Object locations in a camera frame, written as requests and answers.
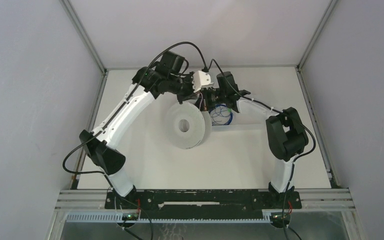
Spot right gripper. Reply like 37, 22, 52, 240
190, 87, 227, 113

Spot white cable spool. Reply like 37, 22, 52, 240
164, 102, 212, 150

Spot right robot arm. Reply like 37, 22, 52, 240
199, 71, 314, 208

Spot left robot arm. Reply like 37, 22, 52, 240
79, 51, 193, 209

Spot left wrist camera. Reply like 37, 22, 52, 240
192, 70, 214, 93

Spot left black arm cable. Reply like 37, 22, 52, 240
62, 41, 210, 176

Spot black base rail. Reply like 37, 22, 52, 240
104, 188, 303, 219

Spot white slotted cable duct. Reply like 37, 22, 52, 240
65, 211, 282, 224

